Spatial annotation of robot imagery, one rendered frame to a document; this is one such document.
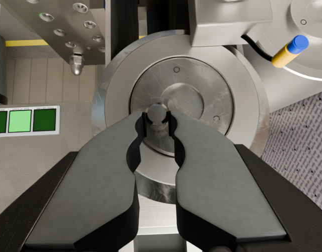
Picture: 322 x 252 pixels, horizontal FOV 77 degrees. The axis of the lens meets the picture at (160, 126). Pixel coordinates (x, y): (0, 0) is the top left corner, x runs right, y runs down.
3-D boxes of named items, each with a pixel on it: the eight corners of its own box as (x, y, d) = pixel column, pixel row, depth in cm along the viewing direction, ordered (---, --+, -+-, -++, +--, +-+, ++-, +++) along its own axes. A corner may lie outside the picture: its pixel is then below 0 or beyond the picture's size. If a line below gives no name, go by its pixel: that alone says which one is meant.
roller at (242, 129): (284, 72, 15) (219, 217, 14) (209, 126, 41) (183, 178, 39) (149, 11, 16) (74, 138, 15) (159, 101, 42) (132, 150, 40)
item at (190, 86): (255, 114, 14) (171, 179, 14) (244, 119, 16) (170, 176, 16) (190, 37, 15) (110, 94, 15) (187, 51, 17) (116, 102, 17)
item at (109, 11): (110, -127, 21) (110, 34, 18) (138, 21, 44) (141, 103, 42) (105, -126, 21) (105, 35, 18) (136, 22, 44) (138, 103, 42)
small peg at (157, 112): (172, 106, 12) (163, 128, 12) (170, 116, 15) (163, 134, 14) (150, 98, 12) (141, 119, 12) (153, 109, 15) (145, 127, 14)
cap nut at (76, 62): (81, 54, 49) (81, 72, 49) (87, 61, 53) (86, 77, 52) (66, 55, 49) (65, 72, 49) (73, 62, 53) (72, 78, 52)
